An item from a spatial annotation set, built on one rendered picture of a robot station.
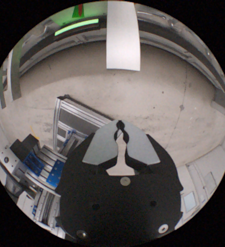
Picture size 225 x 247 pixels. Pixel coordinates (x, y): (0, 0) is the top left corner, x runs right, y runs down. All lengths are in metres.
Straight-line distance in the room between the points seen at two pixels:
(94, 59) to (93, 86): 0.33
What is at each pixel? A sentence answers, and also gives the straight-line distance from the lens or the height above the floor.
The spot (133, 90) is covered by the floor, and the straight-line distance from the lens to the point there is 0.96.
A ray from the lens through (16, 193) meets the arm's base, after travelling 0.64.
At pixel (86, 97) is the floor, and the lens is 1.01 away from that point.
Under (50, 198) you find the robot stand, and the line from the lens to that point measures 0.66.
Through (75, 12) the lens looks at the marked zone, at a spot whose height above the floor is 0.75.
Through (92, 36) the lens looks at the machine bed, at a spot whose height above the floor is 0.17.
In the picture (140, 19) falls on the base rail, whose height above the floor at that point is 0.70.
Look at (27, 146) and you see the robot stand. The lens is 0.53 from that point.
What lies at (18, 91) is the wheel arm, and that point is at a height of 0.83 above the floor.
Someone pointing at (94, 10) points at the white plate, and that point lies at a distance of 0.34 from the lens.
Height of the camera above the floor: 0.93
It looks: 59 degrees down
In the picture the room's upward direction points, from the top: 174 degrees counter-clockwise
